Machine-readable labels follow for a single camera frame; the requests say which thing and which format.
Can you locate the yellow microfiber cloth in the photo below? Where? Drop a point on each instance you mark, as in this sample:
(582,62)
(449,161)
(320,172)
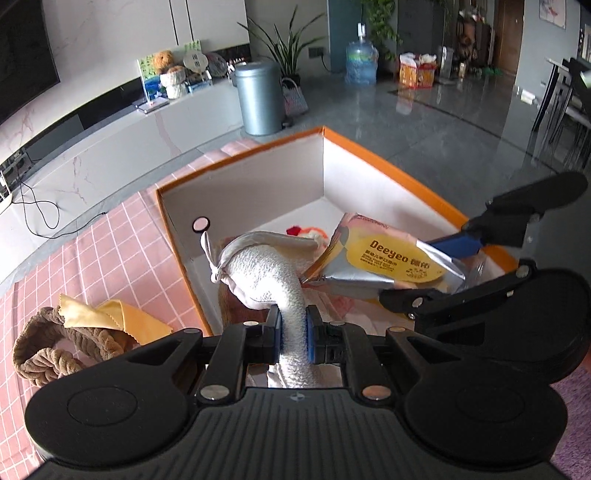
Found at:
(113,315)

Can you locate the brown teddy bear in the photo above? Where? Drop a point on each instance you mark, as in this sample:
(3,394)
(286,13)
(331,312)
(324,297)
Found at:
(163,61)

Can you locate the pink checkered tablecloth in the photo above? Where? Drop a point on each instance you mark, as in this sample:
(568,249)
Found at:
(125,255)

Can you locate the blue water bottle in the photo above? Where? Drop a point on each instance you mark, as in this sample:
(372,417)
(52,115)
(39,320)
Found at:
(361,60)

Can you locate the green picture book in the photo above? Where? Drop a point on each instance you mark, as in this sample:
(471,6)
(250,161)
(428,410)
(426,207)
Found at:
(150,80)

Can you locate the green potted plant right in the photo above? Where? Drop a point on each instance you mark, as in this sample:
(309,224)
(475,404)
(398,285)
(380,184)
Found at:
(283,31)

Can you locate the woven small basket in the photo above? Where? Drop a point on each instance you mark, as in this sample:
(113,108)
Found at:
(293,99)

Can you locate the black wall television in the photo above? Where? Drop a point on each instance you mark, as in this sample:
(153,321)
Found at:
(27,64)

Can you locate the silver yellow snack packet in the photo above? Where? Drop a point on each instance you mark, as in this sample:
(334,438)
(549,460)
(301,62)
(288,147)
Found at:
(366,257)

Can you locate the orange gift bag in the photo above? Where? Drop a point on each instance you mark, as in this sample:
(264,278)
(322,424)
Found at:
(417,71)

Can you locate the framed wall picture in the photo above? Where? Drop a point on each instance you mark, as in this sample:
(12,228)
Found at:
(553,12)

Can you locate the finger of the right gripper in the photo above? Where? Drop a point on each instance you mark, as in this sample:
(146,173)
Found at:
(507,216)
(443,295)

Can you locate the grey metal trash bin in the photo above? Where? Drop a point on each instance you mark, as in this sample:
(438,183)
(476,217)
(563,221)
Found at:
(260,97)

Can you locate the brown plush headband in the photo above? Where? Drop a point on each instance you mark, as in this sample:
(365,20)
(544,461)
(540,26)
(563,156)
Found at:
(42,351)

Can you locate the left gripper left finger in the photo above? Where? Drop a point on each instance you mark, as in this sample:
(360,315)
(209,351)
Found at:
(214,368)

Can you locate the orange cardboard box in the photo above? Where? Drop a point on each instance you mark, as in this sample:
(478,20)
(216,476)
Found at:
(310,179)

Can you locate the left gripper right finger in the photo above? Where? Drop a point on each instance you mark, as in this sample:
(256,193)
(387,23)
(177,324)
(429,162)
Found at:
(401,366)

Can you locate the white bath mitt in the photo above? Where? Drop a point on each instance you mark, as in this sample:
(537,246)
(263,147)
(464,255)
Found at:
(262,269)

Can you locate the white pink crochet toy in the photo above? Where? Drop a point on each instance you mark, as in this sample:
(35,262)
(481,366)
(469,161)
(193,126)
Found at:
(316,234)

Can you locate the orange crochet toy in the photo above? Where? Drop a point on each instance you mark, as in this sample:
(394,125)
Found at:
(298,230)

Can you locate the white marble tv console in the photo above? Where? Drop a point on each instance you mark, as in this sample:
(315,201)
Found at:
(109,159)

